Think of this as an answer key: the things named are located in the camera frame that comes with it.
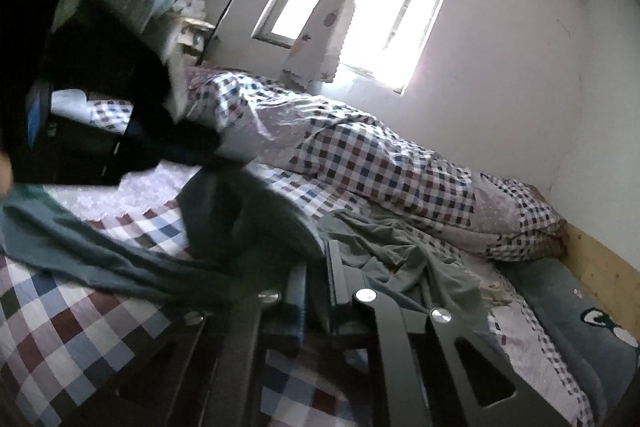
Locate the checkered quilt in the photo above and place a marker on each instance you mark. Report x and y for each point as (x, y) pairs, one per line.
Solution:
(375, 157)

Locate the wooden headboard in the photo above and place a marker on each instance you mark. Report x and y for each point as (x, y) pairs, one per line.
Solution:
(600, 267)

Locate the white curtain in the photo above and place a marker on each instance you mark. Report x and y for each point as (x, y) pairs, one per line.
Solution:
(320, 52)

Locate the grey green garment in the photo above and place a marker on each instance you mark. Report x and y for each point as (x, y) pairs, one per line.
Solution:
(400, 257)

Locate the blue penguin pillow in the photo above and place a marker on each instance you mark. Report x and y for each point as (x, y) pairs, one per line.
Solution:
(565, 302)

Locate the teal t-shirt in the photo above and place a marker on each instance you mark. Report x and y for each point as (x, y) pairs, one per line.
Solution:
(65, 237)

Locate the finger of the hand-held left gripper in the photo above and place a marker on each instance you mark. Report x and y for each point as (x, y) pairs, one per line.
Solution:
(170, 127)

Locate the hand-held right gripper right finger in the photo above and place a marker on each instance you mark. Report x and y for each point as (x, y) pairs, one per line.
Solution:
(336, 287)

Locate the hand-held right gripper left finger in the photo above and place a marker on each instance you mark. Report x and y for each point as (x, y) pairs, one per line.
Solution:
(296, 307)

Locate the checkered lace bed sheet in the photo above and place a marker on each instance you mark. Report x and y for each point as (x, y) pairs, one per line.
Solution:
(60, 347)

